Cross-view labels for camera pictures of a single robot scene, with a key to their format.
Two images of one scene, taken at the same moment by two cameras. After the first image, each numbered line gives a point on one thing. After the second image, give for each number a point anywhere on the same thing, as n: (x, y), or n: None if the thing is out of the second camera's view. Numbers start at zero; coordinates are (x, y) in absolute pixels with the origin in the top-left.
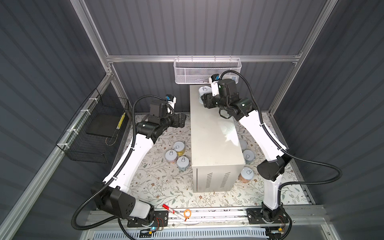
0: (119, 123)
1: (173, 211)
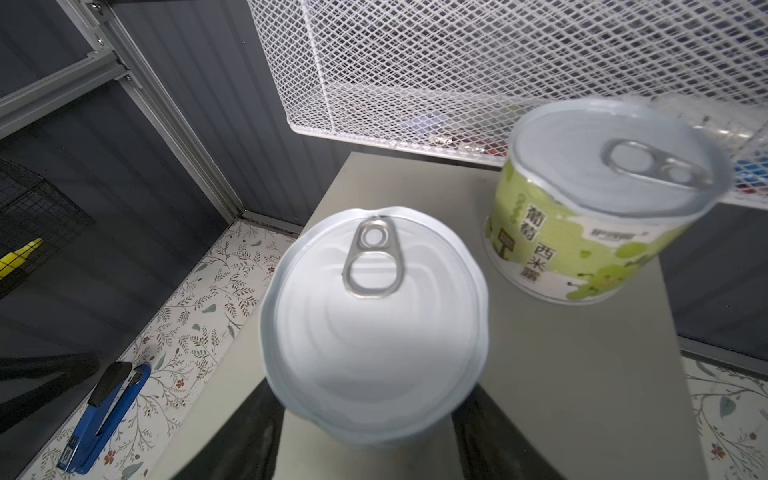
0: (17, 258)
1: None
